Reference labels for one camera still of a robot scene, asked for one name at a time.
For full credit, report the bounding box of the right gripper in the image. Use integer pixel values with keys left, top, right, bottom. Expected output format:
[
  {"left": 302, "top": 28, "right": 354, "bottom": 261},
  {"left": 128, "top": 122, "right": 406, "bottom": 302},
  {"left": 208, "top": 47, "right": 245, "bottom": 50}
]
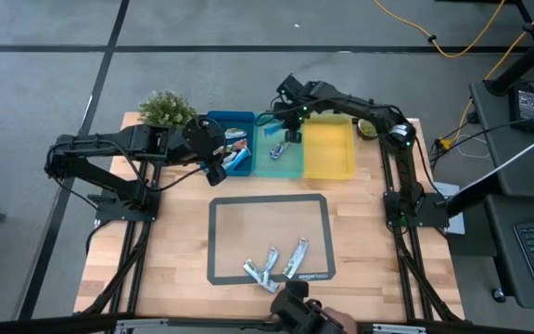
[{"left": 273, "top": 85, "right": 317, "bottom": 144}]

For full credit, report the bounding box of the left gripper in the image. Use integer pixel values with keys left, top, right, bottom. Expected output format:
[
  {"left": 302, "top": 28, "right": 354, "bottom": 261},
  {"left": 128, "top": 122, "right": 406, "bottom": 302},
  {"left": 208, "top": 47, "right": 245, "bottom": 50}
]
[{"left": 182, "top": 115, "right": 233, "bottom": 169}]

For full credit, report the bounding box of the green Chewy granola bar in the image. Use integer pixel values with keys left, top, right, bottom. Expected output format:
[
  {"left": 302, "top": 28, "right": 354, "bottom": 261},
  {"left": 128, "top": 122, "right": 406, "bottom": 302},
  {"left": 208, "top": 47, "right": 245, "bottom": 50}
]
[{"left": 215, "top": 138, "right": 249, "bottom": 155}]

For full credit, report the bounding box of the silver-backed granola bar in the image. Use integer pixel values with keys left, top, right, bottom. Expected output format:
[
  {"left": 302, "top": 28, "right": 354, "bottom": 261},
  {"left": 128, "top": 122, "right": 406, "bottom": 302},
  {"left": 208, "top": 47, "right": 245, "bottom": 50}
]
[
  {"left": 283, "top": 238, "right": 311, "bottom": 281},
  {"left": 261, "top": 247, "right": 281, "bottom": 276},
  {"left": 242, "top": 258, "right": 281, "bottom": 295}
]

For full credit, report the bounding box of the blue plastic bin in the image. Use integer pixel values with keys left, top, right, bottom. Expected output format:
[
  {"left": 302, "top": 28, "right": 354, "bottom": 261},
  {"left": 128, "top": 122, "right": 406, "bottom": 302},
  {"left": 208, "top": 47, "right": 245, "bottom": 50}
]
[{"left": 199, "top": 109, "right": 256, "bottom": 177}]

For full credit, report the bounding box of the teal plastic bin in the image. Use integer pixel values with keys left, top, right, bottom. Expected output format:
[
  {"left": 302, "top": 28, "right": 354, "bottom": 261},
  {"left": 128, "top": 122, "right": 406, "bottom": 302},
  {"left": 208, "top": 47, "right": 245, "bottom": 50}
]
[{"left": 251, "top": 110, "right": 305, "bottom": 179}]

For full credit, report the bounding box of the yellow plastic bin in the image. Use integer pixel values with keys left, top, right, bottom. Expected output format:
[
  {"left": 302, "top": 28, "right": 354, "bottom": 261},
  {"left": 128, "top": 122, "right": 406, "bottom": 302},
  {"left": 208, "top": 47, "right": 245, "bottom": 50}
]
[{"left": 302, "top": 112, "right": 356, "bottom": 181}]

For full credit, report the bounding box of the black-bordered silicone baking mat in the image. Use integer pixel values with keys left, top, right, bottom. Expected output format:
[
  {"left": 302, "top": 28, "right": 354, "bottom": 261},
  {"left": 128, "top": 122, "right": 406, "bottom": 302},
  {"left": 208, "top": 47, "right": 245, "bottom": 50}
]
[{"left": 206, "top": 194, "right": 337, "bottom": 285}]

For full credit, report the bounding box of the bushy green potted plant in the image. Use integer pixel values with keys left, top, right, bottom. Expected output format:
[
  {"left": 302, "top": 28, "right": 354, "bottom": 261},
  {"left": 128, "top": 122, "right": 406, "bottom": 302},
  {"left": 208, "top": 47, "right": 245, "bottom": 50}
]
[{"left": 137, "top": 90, "right": 197, "bottom": 131}]

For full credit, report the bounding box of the small potted succulent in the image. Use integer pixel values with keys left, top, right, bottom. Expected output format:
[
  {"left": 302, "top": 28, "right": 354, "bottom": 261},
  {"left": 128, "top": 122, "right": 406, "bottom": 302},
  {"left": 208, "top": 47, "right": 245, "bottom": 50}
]
[{"left": 357, "top": 118, "right": 382, "bottom": 141}]

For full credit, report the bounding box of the white paper sheet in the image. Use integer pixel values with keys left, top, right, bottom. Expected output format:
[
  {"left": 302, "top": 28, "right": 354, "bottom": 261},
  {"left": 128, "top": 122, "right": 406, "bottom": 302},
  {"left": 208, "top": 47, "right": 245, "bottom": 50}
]
[{"left": 433, "top": 181, "right": 466, "bottom": 236}]

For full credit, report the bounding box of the black angled bar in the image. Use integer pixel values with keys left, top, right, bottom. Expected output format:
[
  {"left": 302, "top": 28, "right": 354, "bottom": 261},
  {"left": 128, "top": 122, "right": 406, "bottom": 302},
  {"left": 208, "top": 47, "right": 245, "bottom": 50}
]
[{"left": 443, "top": 173, "right": 502, "bottom": 219}]

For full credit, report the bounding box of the person's hand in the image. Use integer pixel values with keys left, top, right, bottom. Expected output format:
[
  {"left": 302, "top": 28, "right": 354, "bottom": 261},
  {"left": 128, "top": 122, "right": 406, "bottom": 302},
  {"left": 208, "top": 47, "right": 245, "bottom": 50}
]
[{"left": 324, "top": 305, "right": 359, "bottom": 334}]

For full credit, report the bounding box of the dark grey side desk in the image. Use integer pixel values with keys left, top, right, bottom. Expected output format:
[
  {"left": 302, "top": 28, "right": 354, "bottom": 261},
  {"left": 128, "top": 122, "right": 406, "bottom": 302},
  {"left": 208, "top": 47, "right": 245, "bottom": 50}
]
[{"left": 468, "top": 79, "right": 534, "bottom": 311}]

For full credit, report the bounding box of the black rig crossbeam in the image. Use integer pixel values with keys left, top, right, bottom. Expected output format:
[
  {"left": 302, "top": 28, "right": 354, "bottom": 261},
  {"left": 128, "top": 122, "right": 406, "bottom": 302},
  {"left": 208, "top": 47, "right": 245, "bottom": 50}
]
[{"left": 0, "top": 314, "right": 534, "bottom": 334}]

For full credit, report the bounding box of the black power adapter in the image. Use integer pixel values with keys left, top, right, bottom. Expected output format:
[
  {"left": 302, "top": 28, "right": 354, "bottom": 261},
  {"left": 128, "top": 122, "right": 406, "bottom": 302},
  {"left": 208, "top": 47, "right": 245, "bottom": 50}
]
[{"left": 508, "top": 82, "right": 534, "bottom": 134}]

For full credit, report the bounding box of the black stand pole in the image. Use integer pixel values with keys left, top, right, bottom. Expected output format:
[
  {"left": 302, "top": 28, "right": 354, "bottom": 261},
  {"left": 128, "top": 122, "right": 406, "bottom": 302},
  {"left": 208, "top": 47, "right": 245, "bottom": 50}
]
[{"left": 482, "top": 0, "right": 534, "bottom": 96}]

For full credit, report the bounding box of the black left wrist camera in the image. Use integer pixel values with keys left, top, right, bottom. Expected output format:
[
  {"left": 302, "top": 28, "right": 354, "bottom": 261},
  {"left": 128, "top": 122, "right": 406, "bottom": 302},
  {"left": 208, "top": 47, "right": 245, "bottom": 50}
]
[{"left": 205, "top": 164, "right": 229, "bottom": 188}]

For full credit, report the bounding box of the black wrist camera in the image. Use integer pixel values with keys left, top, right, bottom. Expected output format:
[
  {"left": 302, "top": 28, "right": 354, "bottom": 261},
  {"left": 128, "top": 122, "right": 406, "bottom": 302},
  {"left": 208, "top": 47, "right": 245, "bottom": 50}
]
[
  {"left": 205, "top": 164, "right": 229, "bottom": 188},
  {"left": 276, "top": 73, "right": 305, "bottom": 101}
]

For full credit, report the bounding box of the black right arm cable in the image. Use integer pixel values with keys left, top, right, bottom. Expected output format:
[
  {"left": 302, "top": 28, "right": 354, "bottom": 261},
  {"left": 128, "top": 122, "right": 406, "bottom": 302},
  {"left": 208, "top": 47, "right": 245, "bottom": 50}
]
[{"left": 255, "top": 95, "right": 296, "bottom": 128}]

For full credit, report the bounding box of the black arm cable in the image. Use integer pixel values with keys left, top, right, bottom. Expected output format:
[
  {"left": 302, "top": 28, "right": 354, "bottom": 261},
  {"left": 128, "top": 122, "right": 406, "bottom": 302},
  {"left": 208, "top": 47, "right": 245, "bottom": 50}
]
[
  {"left": 145, "top": 152, "right": 212, "bottom": 193},
  {"left": 255, "top": 95, "right": 296, "bottom": 128}
]

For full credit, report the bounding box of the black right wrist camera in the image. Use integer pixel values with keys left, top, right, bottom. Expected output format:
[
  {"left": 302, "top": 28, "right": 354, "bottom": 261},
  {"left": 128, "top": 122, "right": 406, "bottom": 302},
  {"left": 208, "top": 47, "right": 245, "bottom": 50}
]
[{"left": 276, "top": 73, "right": 305, "bottom": 101}]

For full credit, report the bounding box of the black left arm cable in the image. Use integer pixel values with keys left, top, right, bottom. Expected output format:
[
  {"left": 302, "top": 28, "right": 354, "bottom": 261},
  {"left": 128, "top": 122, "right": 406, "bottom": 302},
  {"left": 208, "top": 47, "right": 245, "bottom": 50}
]
[{"left": 145, "top": 152, "right": 212, "bottom": 193}]

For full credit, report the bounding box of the black aluminium mount frame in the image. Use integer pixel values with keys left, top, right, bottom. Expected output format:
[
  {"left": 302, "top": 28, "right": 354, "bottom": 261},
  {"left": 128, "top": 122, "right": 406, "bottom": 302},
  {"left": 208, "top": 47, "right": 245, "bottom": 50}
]
[
  {"left": 74, "top": 160, "right": 166, "bottom": 319},
  {"left": 380, "top": 138, "right": 465, "bottom": 324}
]

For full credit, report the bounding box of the yellow extension cable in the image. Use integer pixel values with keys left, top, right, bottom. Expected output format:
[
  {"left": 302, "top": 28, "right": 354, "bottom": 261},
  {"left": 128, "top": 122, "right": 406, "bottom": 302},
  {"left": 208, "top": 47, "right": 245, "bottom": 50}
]
[
  {"left": 372, "top": 0, "right": 507, "bottom": 59},
  {"left": 437, "top": 0, "right": 534, "bottom": 152}
]

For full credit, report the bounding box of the black table-level camera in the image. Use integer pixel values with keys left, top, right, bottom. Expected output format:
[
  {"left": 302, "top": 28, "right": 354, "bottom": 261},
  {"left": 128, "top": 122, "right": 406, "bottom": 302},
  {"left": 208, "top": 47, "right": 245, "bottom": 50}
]
[{"left": 270, "top": 280, "right": 342, "bottom": 334}]

